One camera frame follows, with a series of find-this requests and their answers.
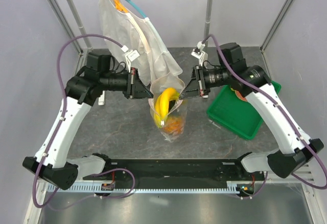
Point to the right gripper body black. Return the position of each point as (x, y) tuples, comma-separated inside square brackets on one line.
[(207, 79)]

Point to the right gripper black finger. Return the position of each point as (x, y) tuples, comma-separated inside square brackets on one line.
[(188, 94), (192, 87)]

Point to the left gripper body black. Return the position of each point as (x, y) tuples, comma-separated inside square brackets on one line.
[(125, 82)]

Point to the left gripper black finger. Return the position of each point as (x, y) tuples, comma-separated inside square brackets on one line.
[(143, 95), (140, 87)]

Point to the yellow toy banana bunch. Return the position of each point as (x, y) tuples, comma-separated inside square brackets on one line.
[(162, 105)]

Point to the clear zip top bag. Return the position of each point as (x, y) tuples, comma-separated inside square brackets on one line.
[(177, 108)]

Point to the toy watermelon slice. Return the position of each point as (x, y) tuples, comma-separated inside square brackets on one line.
[(238, 94)]

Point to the toy pineapple orange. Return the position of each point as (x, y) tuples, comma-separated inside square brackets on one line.
[(174, 125)]

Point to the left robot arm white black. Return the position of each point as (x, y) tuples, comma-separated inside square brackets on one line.
[(50, 162)]

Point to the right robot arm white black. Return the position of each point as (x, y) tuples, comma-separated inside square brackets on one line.
[(295, 147)]

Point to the white garment on hanger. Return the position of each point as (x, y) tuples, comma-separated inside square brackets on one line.
[(154, 61)]

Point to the green plastic tray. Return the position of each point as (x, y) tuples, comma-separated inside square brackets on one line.
[(234, 114)]

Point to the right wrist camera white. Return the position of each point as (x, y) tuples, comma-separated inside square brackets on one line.
[(199, 53)]

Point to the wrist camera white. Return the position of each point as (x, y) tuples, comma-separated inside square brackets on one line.
[(129, 55), (199, 53)]

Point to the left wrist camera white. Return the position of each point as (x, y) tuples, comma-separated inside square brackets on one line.
[(129, 55)]

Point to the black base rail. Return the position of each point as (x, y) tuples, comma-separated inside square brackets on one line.
[(183, 174)]

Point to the white cable duct strip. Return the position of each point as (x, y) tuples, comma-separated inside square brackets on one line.
[(91, 187)]

